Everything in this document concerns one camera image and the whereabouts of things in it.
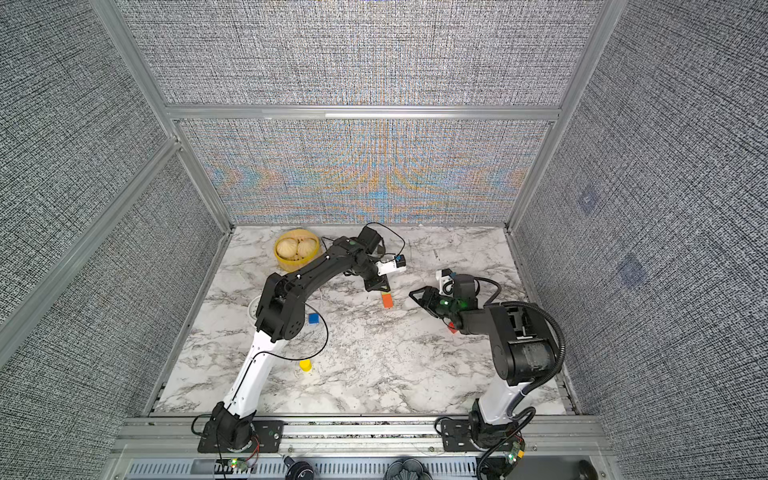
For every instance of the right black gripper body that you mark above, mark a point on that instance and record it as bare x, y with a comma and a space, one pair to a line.
444, 305

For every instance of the cream bun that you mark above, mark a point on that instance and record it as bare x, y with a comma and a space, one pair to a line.
306, 248
286, 248

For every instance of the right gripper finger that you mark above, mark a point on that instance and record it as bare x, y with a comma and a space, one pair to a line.
426, 291
429, 304

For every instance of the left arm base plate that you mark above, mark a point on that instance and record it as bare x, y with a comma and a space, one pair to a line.
262, 436

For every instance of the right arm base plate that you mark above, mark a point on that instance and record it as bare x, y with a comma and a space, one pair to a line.
456, 435

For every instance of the yellow bamboo steamer basket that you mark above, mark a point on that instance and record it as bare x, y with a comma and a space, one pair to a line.
293, 265

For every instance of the left cream bun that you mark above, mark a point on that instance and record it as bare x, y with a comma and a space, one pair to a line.
286, 248

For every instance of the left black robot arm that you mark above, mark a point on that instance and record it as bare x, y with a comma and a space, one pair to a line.
279, 317

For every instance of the aluminium front rail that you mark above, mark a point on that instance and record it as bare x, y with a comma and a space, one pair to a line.
358, 436

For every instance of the right cream bun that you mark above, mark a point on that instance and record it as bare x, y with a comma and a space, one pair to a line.
306, 248

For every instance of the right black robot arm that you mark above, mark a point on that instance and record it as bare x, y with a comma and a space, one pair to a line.
527, 347

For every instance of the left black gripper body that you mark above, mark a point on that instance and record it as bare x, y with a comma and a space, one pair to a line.
373, 280

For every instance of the white alarm clock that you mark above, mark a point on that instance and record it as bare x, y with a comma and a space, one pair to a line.
252, 308

